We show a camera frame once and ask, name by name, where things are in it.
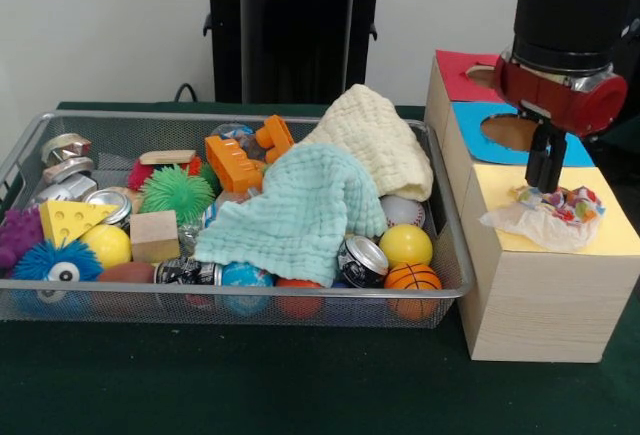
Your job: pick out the shallow clear mesh bin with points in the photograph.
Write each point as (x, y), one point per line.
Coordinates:
(150, 305)

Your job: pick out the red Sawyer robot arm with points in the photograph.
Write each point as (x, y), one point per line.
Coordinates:
(570, 15)

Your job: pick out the plain wooden block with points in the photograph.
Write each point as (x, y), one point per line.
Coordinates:
(155, 237)

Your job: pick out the cream white waffle cloth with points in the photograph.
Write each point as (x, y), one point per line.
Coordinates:
(370, 135)

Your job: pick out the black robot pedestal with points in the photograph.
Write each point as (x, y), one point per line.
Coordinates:
(280, 30)

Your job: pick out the yellow ball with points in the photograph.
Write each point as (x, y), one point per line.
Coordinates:
(406, 245)

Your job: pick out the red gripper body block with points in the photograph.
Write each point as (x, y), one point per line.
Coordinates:
(575, 100)

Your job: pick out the blue spiky ball with eye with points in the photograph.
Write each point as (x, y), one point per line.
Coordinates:
(37, 262)

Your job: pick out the white baseball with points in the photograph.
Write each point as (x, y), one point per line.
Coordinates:
(405, 212)

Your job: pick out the dark green table cloth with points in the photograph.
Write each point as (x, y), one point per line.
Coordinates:
(250, 385)
(627, 137)

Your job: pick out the mint green waffle cloth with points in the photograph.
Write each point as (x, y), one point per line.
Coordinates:
(290, 215)

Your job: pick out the yellow cheese wedge toy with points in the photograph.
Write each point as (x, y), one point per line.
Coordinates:
(70, 217)

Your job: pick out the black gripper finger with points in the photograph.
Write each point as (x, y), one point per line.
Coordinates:
(534, 160)
(552, 165)

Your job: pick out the small orange basketball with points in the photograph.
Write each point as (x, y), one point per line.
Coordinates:
(414, 277)

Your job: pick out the purple spiky toy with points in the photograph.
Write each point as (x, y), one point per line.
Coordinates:
(17, 232)

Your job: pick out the colourful patterned cloth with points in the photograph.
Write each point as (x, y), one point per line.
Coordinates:
(550, 225)

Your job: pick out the green spiky ball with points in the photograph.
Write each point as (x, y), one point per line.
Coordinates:
(175, 195)

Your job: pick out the wooden box with three holes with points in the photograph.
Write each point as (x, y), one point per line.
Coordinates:
(540, 315)

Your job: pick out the blue globe ball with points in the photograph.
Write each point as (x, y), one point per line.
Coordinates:
(245, 275)

